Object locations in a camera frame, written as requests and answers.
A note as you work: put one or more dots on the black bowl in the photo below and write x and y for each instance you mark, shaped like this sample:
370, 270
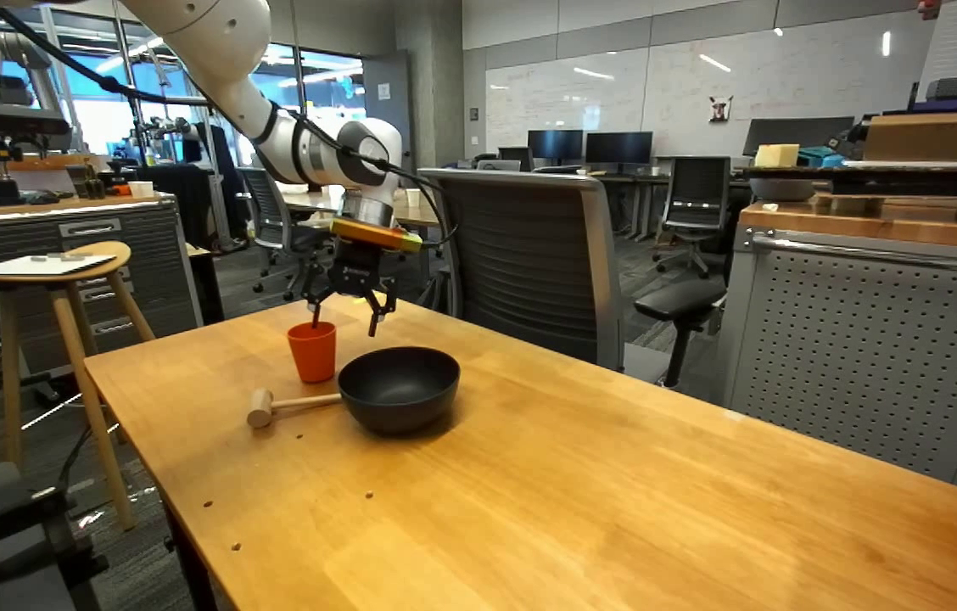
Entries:
397, 391

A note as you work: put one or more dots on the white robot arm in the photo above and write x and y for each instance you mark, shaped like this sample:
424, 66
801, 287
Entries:
208, 37

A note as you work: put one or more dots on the grey perforated cabinet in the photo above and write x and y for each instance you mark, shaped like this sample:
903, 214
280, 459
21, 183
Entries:
872, 341

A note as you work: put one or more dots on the dark swivel chair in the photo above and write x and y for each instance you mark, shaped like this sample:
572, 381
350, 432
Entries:
265, 221

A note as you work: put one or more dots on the wooden mallet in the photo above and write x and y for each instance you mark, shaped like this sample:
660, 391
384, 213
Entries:
264, 409

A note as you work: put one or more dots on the small wall poster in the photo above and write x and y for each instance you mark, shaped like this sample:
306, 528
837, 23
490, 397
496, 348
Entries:
722, 110

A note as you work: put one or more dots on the grey mesh office chair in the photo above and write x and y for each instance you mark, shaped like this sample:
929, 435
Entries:
525, 259

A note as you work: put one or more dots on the wide dark monitor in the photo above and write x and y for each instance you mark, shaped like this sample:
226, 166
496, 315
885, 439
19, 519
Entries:
795, 135

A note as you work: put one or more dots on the black office chair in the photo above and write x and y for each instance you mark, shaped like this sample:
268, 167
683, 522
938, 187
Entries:
694, 200

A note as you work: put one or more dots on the wooden box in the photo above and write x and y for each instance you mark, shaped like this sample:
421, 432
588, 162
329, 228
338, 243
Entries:
938, 138

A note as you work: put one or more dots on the grey drawer cabinet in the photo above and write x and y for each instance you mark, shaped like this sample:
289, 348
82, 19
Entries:
82, 272

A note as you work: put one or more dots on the dark computer monitor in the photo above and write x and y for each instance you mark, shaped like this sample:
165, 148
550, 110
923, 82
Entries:
620, 148
555, 148

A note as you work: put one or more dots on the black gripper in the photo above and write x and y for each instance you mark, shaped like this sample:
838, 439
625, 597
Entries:
350, 270

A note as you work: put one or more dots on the wooden stool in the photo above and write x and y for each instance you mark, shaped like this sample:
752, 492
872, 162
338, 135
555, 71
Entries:
73, 326

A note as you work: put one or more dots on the orange plastic cup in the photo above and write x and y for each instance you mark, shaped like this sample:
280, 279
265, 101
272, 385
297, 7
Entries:
314, 355

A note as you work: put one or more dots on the yellow foam block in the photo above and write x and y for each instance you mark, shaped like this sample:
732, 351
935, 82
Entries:
775, 159

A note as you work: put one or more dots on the orange wrist camera bar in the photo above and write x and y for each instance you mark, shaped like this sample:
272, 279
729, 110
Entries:
379, 235

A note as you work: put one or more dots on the white papers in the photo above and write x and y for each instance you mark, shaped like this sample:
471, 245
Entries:
31, 267

